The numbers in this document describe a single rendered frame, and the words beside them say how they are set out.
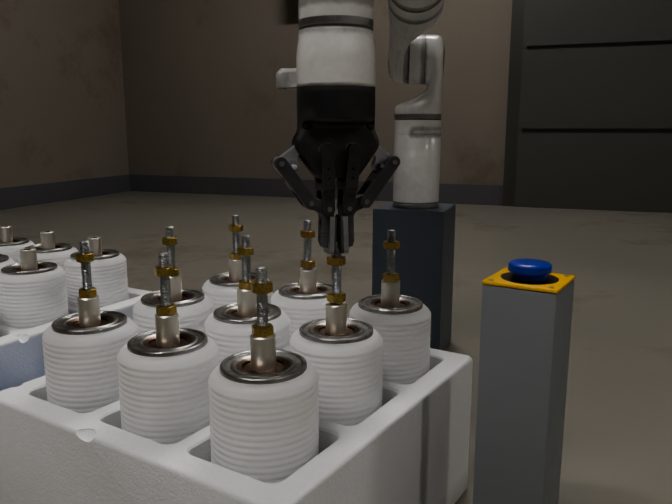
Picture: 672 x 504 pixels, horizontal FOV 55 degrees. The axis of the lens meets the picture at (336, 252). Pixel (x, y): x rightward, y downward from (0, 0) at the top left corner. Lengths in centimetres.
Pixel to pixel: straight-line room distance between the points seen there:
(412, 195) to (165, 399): 77
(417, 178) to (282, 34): 315
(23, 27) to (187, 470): 388
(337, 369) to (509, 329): 17
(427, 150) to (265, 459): 83
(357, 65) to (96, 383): 41
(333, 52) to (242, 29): 388
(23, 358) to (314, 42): 60
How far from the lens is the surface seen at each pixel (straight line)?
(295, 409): 54
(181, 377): 61
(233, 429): 55
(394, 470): 67
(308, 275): 80
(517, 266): 63
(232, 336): 69
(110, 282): 108
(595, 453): 103
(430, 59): 126
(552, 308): 61
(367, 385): 64
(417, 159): 126
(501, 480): 69
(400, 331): 72
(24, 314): 102
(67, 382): 71
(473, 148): 396
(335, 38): 60
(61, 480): 71
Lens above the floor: 46
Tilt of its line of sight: 11 degrees down
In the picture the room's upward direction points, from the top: straight up
